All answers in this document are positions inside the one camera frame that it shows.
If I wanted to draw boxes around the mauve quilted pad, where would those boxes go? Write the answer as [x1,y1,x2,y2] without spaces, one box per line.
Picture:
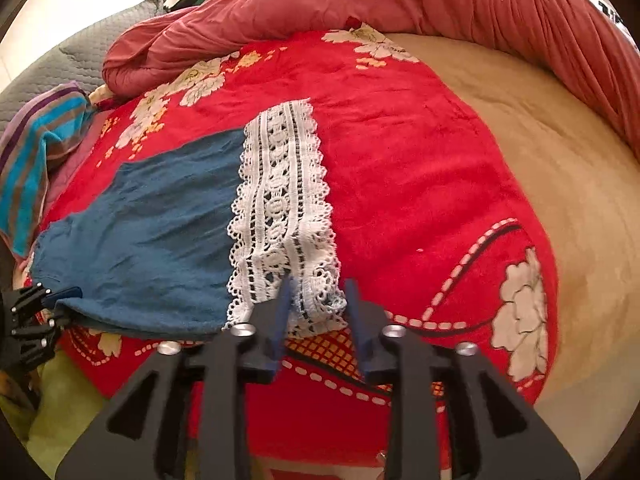
[47,109,117,203]

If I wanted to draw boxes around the pink-red quilt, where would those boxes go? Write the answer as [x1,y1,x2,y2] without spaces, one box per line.
[102,0,640,157]

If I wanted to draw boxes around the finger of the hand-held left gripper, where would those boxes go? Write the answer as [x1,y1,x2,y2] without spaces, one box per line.
[9,283,84,317]
[9,309,72,364]

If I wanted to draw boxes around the blue pants with lace cuffs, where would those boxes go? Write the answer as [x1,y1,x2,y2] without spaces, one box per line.
[31,99,349,341]

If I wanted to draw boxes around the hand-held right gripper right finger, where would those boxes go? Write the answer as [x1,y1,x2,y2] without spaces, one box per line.
[344,280,582,480]

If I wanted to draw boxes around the red floral blanket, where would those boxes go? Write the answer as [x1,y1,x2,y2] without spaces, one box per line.
[37,30,561,468]

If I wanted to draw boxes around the yellow-green bed sheet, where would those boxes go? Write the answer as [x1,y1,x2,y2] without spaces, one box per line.
[25,350,117,461]

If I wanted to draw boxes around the beige bed sheet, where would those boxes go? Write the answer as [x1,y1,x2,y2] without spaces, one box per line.
[385,32,640,461]

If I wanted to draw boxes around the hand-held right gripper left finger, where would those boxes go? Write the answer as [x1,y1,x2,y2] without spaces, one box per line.
[54,275,297,480]

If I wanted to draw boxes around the grey quilted pillow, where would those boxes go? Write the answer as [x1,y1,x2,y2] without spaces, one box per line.
[0,0,168,137]

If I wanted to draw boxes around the striped blue brown towel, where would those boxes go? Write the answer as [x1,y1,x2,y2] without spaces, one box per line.
[0,80,97,261]

